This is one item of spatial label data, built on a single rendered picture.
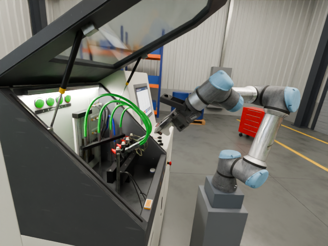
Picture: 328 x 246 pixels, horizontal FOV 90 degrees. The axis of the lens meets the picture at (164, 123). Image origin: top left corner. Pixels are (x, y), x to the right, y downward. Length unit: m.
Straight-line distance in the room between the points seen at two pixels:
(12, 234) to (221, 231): 1.08
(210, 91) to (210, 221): 0.81
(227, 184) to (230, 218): 0.20
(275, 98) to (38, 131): 1.03
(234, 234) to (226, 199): 0.24
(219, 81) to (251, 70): 7.79
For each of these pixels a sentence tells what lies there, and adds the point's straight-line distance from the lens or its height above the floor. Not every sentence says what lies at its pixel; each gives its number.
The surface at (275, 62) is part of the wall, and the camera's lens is 8.94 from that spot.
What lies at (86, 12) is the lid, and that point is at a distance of 0.57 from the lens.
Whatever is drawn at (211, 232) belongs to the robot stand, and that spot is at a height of 0.65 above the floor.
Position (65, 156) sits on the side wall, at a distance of 0.71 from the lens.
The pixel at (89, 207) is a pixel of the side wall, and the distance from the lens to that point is 0.79.
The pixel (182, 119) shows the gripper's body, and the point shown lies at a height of 1.38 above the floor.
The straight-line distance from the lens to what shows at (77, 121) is 1.09.
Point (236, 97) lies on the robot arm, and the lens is 0.67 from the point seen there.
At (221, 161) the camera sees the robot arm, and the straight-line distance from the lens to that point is 1.05.
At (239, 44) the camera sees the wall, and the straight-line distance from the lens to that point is 8.16.
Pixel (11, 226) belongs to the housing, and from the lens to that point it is 1.11.
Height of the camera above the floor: 1.53
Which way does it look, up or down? 16 degrees down
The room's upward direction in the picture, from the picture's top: 4 degrees clockwise
